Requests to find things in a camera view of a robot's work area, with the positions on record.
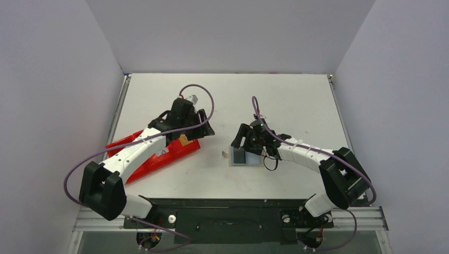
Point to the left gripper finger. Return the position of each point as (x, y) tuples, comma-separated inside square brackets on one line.
[(206, 124), (196, 133)]

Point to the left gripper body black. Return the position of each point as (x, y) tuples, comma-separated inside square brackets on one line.
[(194, 118)]

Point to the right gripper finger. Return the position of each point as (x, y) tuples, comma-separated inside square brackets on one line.
[(242, 133), (253, 145)]

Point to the beige card holder wallet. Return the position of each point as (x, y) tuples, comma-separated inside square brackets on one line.
[(252, 160)]

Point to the grey credit card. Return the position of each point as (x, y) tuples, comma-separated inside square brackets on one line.
[(238, 157)]

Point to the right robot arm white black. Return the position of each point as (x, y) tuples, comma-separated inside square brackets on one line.
[(344, 179)]

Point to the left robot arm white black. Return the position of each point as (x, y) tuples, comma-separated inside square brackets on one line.
[(102, 189)]

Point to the orange card in bin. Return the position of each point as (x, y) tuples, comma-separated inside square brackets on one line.
[(184, 141)]

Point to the red plastic bin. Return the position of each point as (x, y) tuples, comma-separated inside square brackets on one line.
[(163, 158)]

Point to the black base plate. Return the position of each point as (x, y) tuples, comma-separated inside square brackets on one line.
[(294, 219)]

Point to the aluminium frame rail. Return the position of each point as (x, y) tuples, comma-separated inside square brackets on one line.
[(367, 219)]

